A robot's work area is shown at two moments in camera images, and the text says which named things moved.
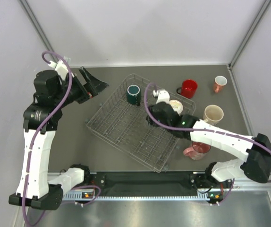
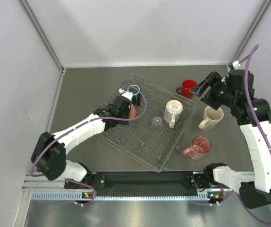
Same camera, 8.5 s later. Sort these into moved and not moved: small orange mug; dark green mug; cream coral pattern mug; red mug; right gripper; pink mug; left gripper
Moved: small orange mug; left gripper; right gripper
Not moved: dark green mug; cream coral pattern mug; red mug; pink mug
